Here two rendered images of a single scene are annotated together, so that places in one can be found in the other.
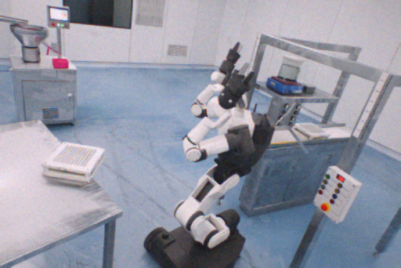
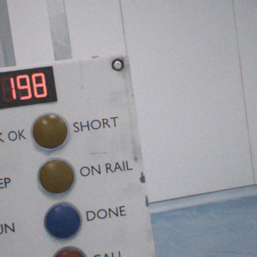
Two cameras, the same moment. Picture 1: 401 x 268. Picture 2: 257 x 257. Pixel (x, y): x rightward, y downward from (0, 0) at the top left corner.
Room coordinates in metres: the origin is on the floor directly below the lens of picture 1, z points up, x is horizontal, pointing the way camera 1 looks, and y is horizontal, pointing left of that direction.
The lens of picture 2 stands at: (1.08, -0.53, 1.04)
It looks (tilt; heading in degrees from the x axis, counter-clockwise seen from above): 3 degrees down; 298
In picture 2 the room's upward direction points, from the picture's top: 8 degrees counter-clockwise
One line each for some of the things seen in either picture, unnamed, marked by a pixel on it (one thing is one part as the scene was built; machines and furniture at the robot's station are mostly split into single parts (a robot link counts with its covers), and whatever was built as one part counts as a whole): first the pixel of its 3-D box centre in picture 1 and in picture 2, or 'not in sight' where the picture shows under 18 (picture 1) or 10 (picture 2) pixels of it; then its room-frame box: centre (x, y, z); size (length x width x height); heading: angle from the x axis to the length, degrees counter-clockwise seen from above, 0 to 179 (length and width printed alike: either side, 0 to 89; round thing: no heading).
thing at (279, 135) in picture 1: (309, 137); not in sight; (2.45, -1.05, 0.79); 1.35 x 0.25 x 0.05; 121
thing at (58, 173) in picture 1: (75, 164); not in sight; (1.28, 0.63, 0.83); 0.24 x 0.24 x 0.02; 3
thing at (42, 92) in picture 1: (45, 92); not in sight; (3.21, 1.96, 0.38); 0.63 x 0.57 x 0.76; 129
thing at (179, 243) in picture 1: (205, 240); not in sight; (1.54, -0.21, 0.19); 0.64 x 0.52 x 0.33; 137
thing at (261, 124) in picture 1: (242, 135); not in sight; (1.56, -0.27, 1.08); 0.34 x 0.30 x 0.36; 0
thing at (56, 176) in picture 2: not in sight; (56, 176); (1.28, -0.79, 0.99); 0.03 x 0.01 x 0.03; 31
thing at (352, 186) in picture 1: (336, 193); (50, 217); (1.31, -0.81, 0.96); 0.17 x 0.06 x 0.26; 31
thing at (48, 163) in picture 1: (75, 157); not in sight; (1.28, 0.63, 0.88); 0.25 x 0.24 x 0.02; 3
